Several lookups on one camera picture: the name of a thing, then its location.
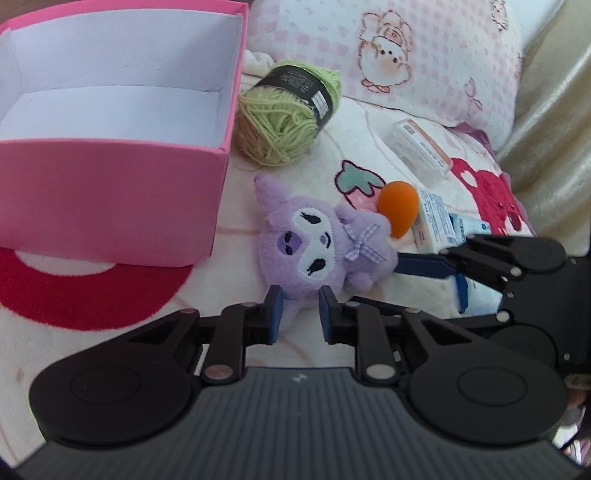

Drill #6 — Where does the clear box orange label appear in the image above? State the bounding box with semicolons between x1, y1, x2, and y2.
384;118;452;187

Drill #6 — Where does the green yarn ball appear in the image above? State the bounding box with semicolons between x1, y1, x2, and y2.
235;60;342;167

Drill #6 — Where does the orange makeup sponge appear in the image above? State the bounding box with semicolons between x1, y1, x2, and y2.
377;181;419;239

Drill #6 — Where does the white blue medicine box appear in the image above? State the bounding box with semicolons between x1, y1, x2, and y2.
412;190;459;254

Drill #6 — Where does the blue wet wipes pack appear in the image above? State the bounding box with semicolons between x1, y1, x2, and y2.
445;212;509;316

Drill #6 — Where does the pink checkered pillow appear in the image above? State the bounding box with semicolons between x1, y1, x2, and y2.
247;0;522;148

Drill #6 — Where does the beige padded headboard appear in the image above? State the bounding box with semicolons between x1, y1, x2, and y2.
497;1;590;254

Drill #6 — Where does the purple plush toy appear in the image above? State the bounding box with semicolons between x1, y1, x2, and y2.
253;174;398;331

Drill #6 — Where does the pink storage box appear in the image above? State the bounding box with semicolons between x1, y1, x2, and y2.
1;1;249;267

